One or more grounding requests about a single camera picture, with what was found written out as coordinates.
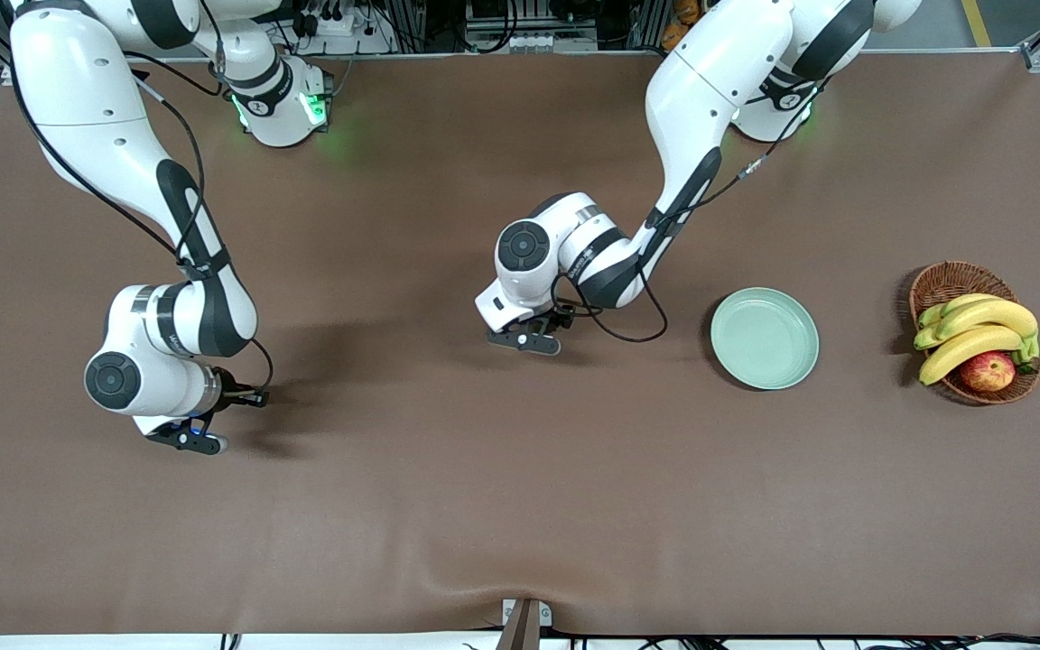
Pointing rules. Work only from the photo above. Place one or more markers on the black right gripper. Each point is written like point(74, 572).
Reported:
point(236, 392)

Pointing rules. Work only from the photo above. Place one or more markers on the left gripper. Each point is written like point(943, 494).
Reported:
point(559, 317)

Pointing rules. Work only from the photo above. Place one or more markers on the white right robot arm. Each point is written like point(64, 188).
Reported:
point(78, 90)

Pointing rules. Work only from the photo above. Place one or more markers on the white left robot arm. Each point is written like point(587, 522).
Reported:
point(701, 99)

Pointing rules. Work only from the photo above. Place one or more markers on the pale green round plate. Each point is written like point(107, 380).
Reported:
point(765, 338)

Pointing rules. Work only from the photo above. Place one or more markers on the brown table cover mat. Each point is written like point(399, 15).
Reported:
point(484, 496)

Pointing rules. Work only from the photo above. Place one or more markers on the orange bread rolls pile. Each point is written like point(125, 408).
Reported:
point(678, 32)

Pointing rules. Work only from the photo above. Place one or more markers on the white power strip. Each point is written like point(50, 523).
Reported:
point(339, 32)

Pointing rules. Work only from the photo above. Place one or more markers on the yellow banana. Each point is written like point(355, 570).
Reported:
point(989, 316)
point(931, 314)
point(962, 348)
point(924, 338)

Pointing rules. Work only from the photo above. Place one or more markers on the brown wicker basket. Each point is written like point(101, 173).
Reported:
point(949, 280)

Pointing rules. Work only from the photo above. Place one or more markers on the red yellow apple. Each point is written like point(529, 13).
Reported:
point(987, 371)

